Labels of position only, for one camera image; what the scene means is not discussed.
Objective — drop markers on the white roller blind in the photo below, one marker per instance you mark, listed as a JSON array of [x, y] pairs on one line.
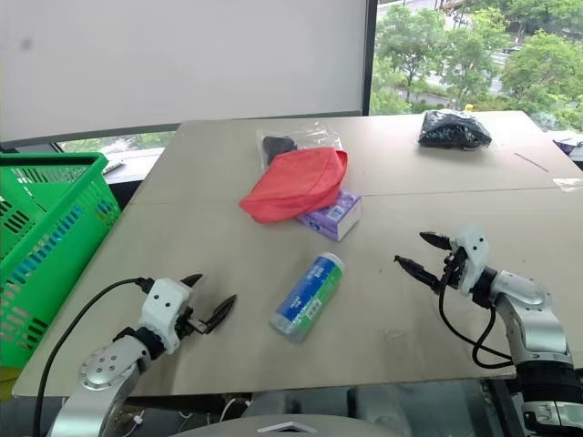
[[182, 68]]

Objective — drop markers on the red fabric pouch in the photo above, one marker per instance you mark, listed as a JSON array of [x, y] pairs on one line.
[[296, 184]]

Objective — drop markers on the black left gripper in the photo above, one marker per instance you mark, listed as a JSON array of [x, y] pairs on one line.
[[191, 323]]

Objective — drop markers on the purple object at table edge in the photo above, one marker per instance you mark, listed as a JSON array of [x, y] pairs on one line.
[[569, 145]]

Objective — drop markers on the purple tissue pack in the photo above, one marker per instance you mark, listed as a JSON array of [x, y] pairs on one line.
[[337, 215]]

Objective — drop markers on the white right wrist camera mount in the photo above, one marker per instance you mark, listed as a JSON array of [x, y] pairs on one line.
[[473, 258]]

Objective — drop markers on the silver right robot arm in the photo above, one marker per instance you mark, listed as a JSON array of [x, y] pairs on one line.
[[533, 328]]

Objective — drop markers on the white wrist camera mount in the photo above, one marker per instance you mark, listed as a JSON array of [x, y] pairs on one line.
[[164, 306], [473, 258]]

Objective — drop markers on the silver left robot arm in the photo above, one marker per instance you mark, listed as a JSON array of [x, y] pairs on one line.
[[105, 369]]

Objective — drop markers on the black window frame post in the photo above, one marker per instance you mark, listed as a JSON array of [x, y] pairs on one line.
[[370, 57]]

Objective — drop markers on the green plastic shopping basket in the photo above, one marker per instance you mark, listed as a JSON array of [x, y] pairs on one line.
[[45, 236]]

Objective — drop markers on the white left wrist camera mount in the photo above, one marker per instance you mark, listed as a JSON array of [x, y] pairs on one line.
[[164, 306]]

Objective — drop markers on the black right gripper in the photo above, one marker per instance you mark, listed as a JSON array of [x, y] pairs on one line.
[[455, 269]]

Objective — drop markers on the blue green wipes canister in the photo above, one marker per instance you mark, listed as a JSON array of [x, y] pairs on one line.
[[309, 291]]

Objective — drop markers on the clear bag with black item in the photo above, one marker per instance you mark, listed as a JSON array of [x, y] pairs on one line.
[[296, 136]]

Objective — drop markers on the black plastic bag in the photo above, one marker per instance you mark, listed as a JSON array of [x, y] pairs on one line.
[[453, 129]]

